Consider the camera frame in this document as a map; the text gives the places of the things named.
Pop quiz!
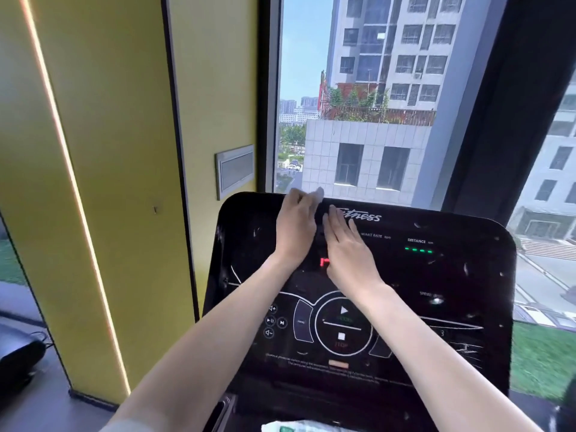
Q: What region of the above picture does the person's left hand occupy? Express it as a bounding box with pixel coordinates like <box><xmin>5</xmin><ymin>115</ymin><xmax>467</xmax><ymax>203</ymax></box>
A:
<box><xmin>274</xmin><ymin>187</ymin><xmax>325</xmax><ymax>267</ymax></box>

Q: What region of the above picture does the person's right hand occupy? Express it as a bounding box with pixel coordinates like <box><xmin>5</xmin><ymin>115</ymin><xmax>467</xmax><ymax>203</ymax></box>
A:
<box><xmin>322</xmin><ymin>204</ymin><xmax>384</xmax><ymax>302</ymax></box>

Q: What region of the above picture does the person's left forearm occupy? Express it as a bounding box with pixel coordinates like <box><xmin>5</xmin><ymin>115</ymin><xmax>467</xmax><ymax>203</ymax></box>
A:
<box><xmin>101</xmin><ymin>252</ymin><xmax>311</xmax><ymax>432</ymax></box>

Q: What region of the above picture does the person's right forearm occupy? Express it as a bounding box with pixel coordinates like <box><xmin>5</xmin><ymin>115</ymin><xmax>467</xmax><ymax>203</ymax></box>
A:
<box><xmin>340</xmin><ymin>282</ymin><xmax>546</xmax><ymax>432</ymax></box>

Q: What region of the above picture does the white tiled low building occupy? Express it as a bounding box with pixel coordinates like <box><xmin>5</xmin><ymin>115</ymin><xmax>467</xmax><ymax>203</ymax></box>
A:
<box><xmin>301</xmin><ymin>119</ymin><xmax>434</xmax><ymax>207</ymax></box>

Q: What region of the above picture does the black treadmill console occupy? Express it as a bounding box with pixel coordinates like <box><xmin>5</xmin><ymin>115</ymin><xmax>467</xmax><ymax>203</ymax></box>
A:
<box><xmin>202</xmin><ymin>192</ymin><xmax>517</xmax><ymax>432</ymax></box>

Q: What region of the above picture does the grey high-rise building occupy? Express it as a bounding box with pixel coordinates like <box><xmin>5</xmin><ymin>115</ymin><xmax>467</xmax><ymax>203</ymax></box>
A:
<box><xmin>325</xmin><ymin>0</ymin><xmax>470</xmax><ymax>126</ymax></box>

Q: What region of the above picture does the white green wipes packet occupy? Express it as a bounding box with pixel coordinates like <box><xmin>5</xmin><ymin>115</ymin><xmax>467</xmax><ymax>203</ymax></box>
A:
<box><xmin>261</xmin><ymin>419</ymin><xmax>362</xmax><ymax>432</ymax></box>

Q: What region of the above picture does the grey treadmill handrail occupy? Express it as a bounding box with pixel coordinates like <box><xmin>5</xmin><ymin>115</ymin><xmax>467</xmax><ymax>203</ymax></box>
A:
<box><xmin>215</xmin><ymin>393</ymin><xmax>238</xmax><ymax>432</ymax></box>

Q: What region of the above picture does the warm light strip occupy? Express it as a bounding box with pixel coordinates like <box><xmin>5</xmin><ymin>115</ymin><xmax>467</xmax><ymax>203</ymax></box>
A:
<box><xmin>18</xmin><ymin>0</ymin><xmax>132</xmax><ymax>396</ymax></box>

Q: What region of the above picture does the dark window mullion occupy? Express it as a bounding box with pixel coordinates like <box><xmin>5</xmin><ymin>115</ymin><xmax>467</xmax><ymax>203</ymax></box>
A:
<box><xmin>442</xmin><ymin>0</ymin><xmax>576</xmax><ymax>213</ymax></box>

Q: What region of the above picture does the pale office building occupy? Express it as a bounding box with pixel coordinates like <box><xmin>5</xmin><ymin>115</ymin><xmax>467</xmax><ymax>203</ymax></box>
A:
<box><xmin>508</xmin><ymin>69</ymin><xmax>576</xmax><ymax>262</ymax></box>

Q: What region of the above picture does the black exercise machine base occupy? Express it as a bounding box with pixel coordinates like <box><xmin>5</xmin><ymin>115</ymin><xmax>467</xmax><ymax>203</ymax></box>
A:
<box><xmin>0</xmin><ymin>321</ymin><xmax>48</xmax><ymax>393</ymax></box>

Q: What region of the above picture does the grey wall access panel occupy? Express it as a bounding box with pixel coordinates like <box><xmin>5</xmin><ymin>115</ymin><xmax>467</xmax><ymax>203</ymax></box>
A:
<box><xmin>215</xmin><ymin>145</ymin><xmax>255</xmax><ymax>201</ymax></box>

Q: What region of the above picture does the black cable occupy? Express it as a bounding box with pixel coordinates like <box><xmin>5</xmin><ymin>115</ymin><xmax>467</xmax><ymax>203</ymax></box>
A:
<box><xmin>31</xmin><ymin>330</ymin><xmax>56</xmax><ymax>352</ymax></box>

